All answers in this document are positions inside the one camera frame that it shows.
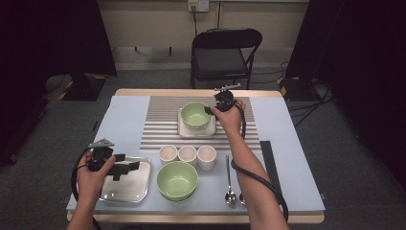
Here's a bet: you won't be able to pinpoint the black floor cables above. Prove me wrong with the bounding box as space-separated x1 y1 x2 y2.
248 60 335 128

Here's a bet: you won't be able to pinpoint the row of black chopsticks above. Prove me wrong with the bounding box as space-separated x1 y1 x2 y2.
259 140 284 205

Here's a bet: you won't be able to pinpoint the black curtain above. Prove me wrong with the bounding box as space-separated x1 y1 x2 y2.
284 0 406 193
0 0 118 167

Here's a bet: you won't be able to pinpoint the black stand base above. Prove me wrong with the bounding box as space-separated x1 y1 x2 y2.
276 76 317 102
57 71 108 102

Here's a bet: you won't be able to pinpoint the white ceramic cup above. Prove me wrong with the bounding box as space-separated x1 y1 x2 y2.
177 145 198 166
196 145 217 172
158 144 178 164

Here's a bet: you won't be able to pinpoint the square white plate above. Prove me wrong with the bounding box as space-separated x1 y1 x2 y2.
176 106 217 139

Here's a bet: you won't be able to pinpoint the white wall socket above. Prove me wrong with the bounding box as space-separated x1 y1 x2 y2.
187 0 210 13

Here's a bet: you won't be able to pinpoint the black folding chair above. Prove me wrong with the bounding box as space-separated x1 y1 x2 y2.
190 28 263 90

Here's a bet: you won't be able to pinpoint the light blue table board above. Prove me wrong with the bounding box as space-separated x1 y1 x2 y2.
66 95 326 215

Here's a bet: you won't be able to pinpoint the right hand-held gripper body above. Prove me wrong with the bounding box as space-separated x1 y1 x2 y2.
213 83 242 113

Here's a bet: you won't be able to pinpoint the striped placemat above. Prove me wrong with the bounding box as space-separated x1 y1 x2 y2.
139 95 262 151

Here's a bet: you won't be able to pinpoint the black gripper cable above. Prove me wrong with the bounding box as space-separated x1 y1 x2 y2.
70 147 103 230
230 99 290 223

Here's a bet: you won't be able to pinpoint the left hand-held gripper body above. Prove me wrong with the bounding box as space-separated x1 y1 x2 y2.
87 138 116 173

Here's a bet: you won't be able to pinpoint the green bowl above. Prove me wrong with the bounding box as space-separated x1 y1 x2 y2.
156 160 199 199
180 102 213 132
158 186 198 203

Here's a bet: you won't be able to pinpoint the person's right hand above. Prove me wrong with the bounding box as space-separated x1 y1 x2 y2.
210 99 247 138

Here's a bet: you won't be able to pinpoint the black wall cable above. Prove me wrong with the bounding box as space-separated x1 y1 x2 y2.
191 5 199 36

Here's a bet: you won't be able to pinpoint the person's left hand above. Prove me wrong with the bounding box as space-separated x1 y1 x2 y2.
76 152 119 205

